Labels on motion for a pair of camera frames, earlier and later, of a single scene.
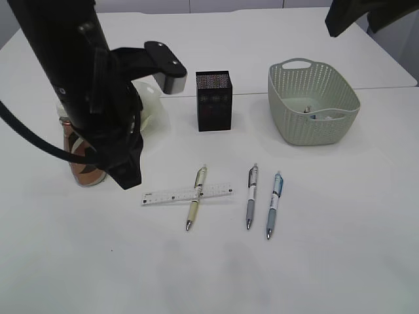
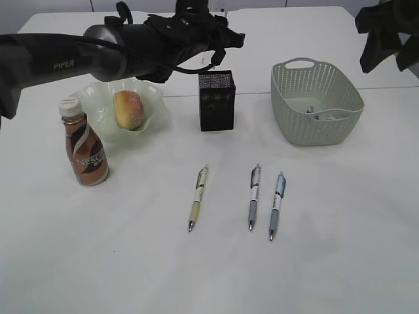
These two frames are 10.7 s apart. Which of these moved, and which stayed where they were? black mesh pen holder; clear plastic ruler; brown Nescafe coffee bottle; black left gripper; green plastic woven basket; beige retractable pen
Moved: black left gripper; clear plastic ruler
Stayed: brown Nescafe coffee bottle; black mesh pen holder; beige retractable pen; green plastic woven basket
